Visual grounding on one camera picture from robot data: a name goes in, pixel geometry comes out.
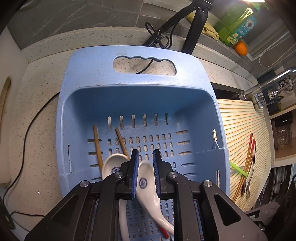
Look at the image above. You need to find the white ceramic spoon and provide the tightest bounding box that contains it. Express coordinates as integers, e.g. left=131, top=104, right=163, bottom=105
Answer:
left=102, top=153, right=131, bottom=241
left=136, top=161, right=174, bottom=235

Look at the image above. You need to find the wooden chopstick red tip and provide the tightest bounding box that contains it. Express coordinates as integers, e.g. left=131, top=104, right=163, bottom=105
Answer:
left=233, top=133, right=253, bottom=202
left=93, top=124, right=103, bottom=172
left=234, top=139, right=256, bottom=200
left=115, top=127, right=130, bottom=159

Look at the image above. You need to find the green plastic spoon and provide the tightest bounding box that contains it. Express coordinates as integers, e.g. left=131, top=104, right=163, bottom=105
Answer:
left=230, top=162, right=248, bottom=178

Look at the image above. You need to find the chrome kitchen faucet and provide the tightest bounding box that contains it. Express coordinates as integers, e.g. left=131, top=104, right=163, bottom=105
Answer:
left=238, top=67, right=295, bottom=109

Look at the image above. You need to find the blue plastic drain basket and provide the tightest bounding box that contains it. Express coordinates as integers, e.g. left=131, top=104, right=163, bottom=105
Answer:
left=56, top=45, right=231, bottom=241

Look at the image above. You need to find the striped yellow dish cloth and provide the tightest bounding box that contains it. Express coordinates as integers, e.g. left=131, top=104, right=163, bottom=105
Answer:
left=218, top=99, right=272, bottom=211

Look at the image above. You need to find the orange fruit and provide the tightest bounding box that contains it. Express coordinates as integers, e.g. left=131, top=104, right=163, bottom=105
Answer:
left=233, top=41, right=248, bottom=56

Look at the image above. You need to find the yellow sponge cloth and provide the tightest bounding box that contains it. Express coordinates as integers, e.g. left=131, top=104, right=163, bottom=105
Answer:
left=186, top=12, right=220, bottom=41

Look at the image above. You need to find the white cutting board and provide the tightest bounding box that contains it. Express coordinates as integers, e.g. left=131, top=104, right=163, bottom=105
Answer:
left=0, top=28, right=28, bottom=184

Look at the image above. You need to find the green dish soap bottle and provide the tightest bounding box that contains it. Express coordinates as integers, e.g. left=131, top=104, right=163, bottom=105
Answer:
left=214, top=1, right=269, bottom=47

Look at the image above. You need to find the black power cable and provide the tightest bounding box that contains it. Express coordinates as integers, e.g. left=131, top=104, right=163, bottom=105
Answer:
left=2, top=22, right=179, bottom=218

